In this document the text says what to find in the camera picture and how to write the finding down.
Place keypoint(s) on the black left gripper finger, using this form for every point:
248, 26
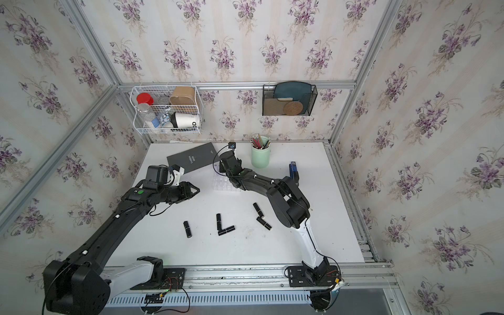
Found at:
193, 187
193, 194

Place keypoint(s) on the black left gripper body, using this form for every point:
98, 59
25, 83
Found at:
184, 192

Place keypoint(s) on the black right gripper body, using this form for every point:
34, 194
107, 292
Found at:
221, 168

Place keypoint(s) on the black lipstick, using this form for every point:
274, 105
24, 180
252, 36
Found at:
258, 210
226, 230
263, 223
188, 231
219, 222

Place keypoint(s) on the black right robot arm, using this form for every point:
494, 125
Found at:
289, 204

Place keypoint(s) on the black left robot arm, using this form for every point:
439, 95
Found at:
75, 285

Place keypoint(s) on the clear acrylic lipstick organizer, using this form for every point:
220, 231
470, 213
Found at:
223, 184

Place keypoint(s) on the dark grey book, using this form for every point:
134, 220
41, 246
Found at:
194, 159

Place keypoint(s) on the green pen cup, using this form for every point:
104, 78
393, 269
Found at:
260, 151

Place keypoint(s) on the white black cylinder device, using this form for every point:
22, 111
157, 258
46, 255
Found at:
185, 121

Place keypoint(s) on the brown cardboard box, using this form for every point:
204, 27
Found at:
183, 95

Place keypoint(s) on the round cork coaster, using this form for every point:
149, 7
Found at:
293, 108

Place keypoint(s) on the clear plastic bottle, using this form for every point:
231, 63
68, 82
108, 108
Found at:
148, 116

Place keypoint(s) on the red lid jar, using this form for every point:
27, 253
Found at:
145, 98

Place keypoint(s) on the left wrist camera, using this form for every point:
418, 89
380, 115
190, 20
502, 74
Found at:
175, 174

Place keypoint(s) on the black mesh wall holder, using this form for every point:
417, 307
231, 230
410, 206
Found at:
274, 106

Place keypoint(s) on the white wire basket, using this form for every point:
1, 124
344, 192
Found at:
164, 109

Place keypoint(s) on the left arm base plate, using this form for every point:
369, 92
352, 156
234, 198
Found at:
172, 279

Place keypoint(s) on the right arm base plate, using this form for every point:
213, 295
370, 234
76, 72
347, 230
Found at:
302, 276

